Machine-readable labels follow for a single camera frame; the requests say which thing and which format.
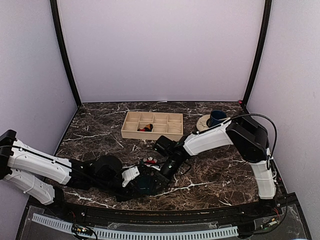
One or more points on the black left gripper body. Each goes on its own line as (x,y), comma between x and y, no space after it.
(121,197)

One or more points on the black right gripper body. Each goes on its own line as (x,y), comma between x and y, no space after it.
(164,178)

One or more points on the green christmas bear sock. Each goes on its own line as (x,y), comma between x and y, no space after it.
(147,180)

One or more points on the black red yellow argyle sock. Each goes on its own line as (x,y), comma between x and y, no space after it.
(142,127)

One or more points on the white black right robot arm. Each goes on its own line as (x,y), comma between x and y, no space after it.
(249,137)

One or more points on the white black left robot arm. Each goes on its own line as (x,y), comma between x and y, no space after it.
(20,165)

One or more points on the wooden compartment tray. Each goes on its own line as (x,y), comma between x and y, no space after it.
(167,124)

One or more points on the cream saucer plate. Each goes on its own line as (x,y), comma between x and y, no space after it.
(201,124)

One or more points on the dark blue mug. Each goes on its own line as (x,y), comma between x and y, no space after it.
(216,117)

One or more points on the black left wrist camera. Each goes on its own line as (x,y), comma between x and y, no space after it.
(107,167)

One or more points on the black front table rail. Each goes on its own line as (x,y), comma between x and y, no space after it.
(179,207)

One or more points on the white slotted cable duct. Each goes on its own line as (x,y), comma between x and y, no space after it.
(121,231)

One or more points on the black left frame post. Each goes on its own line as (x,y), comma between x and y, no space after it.
(63,52)

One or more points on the black frame post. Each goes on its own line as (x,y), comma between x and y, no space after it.
(258,53)
(63,52)

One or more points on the black right frame post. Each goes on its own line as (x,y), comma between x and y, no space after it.
(258,53)

